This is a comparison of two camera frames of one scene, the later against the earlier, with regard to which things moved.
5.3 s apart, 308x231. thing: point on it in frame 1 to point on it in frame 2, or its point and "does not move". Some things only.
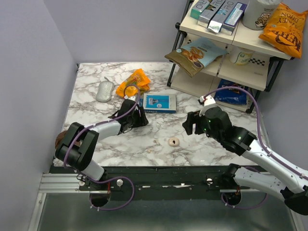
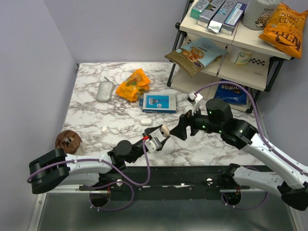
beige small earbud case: [173, 142] to [164, 131]
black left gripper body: [135, 120] to [138, 151]
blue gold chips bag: [193, 55] does not move
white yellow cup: [239, 56] does not move
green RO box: [198, 8] does not move
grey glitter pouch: [105, 90] does not move
